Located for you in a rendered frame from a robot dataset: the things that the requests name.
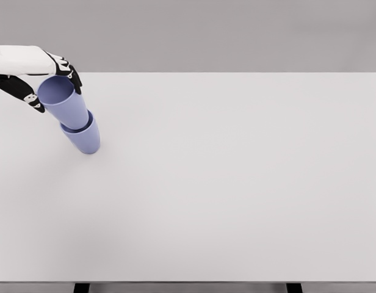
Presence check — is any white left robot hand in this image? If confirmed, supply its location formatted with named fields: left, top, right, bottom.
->
left=0, top=45, right=83, bottom=114

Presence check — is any blue plastic cup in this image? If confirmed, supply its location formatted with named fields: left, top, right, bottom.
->
left=59, top=109, right=101, bottom=155
left=37, top=76, right=90, bottom=129

